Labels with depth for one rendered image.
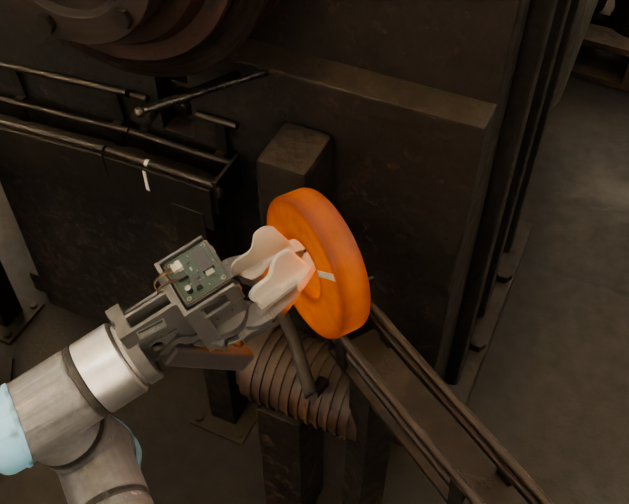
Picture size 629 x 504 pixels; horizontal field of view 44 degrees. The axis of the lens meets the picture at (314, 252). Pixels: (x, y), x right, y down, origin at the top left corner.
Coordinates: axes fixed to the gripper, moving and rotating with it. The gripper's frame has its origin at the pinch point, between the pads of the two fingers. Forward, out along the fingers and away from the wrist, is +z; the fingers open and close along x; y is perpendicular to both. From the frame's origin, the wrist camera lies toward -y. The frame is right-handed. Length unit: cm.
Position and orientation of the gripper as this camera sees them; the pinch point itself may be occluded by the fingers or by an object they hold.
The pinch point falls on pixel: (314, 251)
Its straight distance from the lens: 77.2
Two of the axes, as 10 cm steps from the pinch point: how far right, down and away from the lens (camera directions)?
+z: 8.4, -5.3, 1.3
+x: -5.0, -6.4, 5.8
